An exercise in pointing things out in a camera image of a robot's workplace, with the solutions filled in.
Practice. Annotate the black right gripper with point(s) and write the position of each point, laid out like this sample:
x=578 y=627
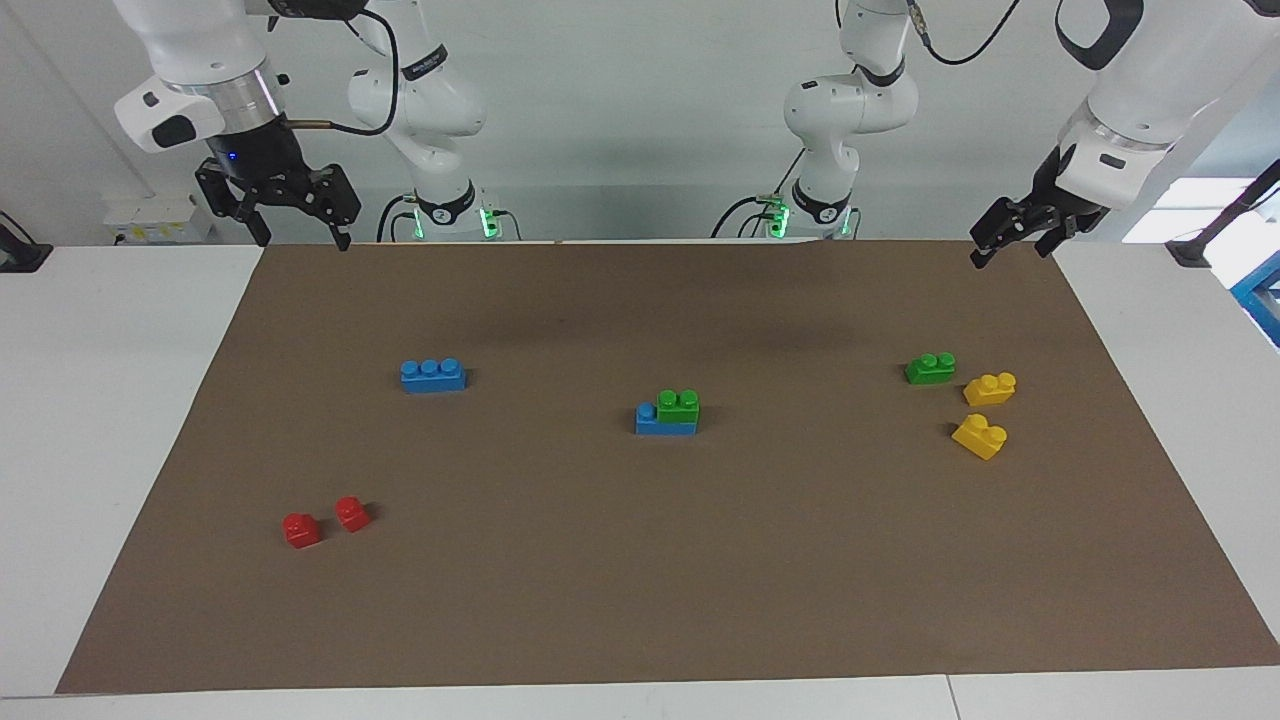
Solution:
x=255 y=165

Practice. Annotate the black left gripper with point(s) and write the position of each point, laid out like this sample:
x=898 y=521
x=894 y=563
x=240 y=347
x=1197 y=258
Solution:
x=1052 y=205

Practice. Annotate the green two-stud toy brick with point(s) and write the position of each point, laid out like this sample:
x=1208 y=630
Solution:
x=930 y=370
x=679 y=408

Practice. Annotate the blue three-stud toy brick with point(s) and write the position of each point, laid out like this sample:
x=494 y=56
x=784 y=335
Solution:
x=648 y=422
x=433 y=378

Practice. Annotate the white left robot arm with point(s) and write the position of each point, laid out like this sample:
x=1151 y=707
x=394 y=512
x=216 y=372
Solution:
x=850 y=110

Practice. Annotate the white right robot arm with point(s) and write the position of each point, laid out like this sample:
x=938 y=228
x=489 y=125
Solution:
x=200 y=50

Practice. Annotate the yellow two-stud toy brick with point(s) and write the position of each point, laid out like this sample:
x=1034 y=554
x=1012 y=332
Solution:
x=990 y=390
x=980 y=438

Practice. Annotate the black table clamp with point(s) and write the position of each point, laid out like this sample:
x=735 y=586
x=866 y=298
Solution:
x=22 y=255

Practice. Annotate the red one-stud toy brick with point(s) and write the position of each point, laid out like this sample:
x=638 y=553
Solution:
x=352 y=514
x=301 y=531

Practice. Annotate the brown paper table mat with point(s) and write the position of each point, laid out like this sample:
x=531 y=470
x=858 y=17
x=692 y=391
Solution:
x=640 y=560

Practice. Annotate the white wall socket box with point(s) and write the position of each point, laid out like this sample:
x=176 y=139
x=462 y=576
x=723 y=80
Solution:
x=150 y=218

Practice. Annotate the black stand bracket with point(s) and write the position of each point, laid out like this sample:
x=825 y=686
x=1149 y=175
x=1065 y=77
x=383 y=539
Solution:
x=1215 y=225

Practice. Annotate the blue frame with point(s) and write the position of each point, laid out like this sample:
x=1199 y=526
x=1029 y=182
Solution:
x=1262 y=295

